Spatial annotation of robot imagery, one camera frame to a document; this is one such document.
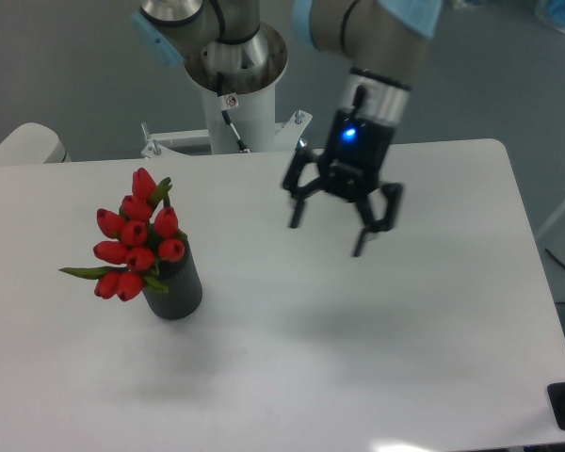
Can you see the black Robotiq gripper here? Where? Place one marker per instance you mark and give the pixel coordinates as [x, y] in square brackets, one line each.
[358, 155]

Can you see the red tulip bouquet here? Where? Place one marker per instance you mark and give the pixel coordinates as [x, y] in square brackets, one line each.
[143, 243]

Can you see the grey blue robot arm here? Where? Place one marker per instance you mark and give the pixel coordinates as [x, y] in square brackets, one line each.
[384, 43]

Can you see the dark grey ribbed vase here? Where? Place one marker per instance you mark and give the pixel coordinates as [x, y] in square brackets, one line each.
[184, 285]

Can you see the blue plastic bag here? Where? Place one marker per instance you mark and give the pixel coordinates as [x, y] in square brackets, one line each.
[552, 13]

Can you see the white chair at left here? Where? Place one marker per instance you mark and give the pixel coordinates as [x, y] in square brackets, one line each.
[32, 144]

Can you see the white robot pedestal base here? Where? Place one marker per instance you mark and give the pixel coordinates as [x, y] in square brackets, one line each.
[237, 83]

